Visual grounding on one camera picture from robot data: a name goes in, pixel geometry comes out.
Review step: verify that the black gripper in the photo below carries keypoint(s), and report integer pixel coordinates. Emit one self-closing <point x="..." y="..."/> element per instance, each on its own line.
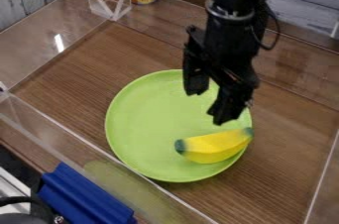
<point x="219" y="54"/>

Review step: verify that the yellow toy banana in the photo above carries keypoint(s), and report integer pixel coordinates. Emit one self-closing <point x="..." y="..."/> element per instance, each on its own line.
<point x="215" y="147"/>

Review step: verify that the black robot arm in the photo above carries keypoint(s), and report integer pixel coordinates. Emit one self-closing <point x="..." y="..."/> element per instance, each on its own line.
<point x="219" y="54"/>

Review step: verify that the green round plate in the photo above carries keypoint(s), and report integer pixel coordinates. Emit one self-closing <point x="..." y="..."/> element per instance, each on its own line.
<point x="151" y="114"/>

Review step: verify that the blue plastic block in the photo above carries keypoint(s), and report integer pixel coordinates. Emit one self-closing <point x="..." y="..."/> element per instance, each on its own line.
<point x="81" y="200"/>

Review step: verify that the clear acrylic front wall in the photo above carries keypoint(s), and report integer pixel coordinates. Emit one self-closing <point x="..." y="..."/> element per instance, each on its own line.
<point x="49" y="145"/>

